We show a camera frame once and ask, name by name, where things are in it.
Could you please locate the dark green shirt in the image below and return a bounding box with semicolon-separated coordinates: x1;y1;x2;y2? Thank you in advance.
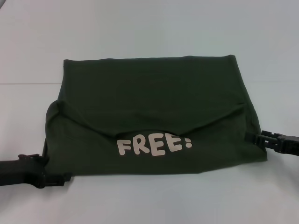
42;55;268;177

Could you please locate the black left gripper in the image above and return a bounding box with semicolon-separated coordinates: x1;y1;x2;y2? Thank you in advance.
0;153;72;190

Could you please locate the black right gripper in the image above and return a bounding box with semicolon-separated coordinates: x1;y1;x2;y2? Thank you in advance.
247;130;299;155

